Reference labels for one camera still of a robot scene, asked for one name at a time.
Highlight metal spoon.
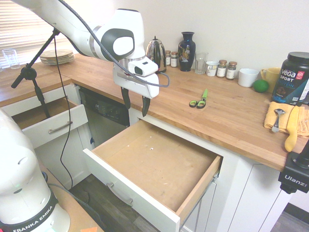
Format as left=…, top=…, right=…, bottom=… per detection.
left=271, top=108, right=286, bottom=133

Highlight black Vega protein tub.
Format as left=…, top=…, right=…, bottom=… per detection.
left=271, top=51, right=309, bottom=107

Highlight brown lid spice jar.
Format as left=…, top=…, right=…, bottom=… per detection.
left=226, top=61, right=238, bottom=81
left=216, top=59, right=228, bottom=78

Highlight plain white cup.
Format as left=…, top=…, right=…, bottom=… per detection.
left=238, top=68, right=260, bottom=87

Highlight black camera clamp mount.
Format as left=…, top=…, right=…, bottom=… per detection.
left=278, top=135, right=309, bottom=194

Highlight clear glass tumbler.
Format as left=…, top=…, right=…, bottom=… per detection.
left=194, top=52, right=209, bottom=75

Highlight black tripod boom stand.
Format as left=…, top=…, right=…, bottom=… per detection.
left=11, top=28, right=61, bottom=119

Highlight green lime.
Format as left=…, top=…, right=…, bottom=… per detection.
left=253, top=79, right=269, bottom=93

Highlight clear drinking glass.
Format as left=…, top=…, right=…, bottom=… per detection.
left=1, top=48, right=20, bottom=70

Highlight dark blue painted vase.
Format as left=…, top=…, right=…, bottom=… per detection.
left=178, top=31, right=195, bottom=72

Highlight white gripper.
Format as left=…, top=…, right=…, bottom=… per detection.
left=112, top=65, right=160, bottom=117

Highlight yellow folded cloth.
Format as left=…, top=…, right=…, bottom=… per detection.
left=263, top=101, right=309, bottom=139

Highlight thin black cable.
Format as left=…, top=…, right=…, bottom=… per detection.
left=53, top=36, right=73, bottom=191

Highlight black steel dishwasher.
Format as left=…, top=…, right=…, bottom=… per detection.
left=79, top=86, right=131, bottom=149

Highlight white kitchen cabinet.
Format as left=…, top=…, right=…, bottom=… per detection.
left=0, top=83, right=294, bottom=232

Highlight small printed white mug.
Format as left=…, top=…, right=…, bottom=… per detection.
left=206, top=61, right=220, bottom=77

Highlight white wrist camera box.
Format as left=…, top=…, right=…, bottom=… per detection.
left=127, top=58, right=159, bottom=77

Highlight small open white drawer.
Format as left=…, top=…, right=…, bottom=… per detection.
left=11, top=96, right=89, bottom=149

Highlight white window blind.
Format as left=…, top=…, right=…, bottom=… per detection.
left=0, top=0, right=70, bottom=53

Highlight grey braided camera cable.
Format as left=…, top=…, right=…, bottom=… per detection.
left=57, top=0, right=170, bottom=88

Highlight large open wooden drawer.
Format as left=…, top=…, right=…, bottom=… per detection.
left=83, top=117, right=223, bottom=232

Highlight stack of beige plates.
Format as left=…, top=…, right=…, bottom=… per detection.
left=40, top=49, right=76, bottom=65

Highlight green black scissors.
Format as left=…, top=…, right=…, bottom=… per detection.
left=189, top=88, right=209, bottom=109

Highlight brown robot base board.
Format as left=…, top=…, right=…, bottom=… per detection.
left=33, top=159, right=104, bottom=232

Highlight yellow mug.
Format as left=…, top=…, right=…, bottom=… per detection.
left=260, top=67, right=282, bottom=92

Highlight stainless steel electric kettle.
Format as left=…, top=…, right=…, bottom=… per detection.
left=145, top=36, right=168, bottom=73

